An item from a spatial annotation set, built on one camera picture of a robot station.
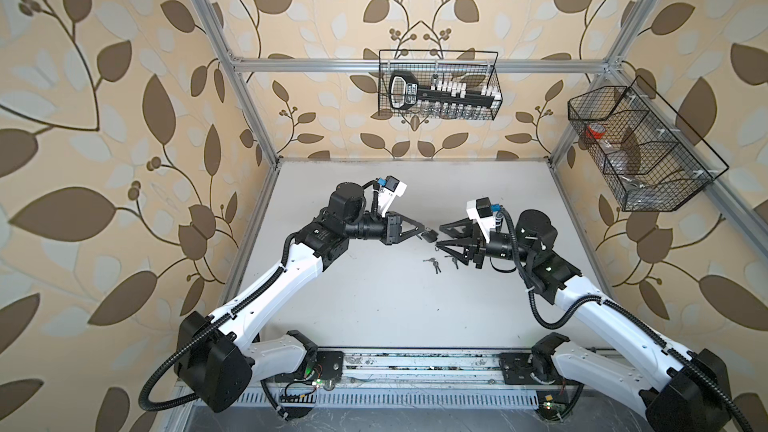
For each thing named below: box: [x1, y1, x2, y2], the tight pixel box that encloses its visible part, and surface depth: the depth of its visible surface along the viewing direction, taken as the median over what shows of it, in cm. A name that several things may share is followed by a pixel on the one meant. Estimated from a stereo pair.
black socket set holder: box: [389, 71, 501, 113], surface depth 86 cm
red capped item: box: [585, 122, 606, 139], surface depth 88 cm
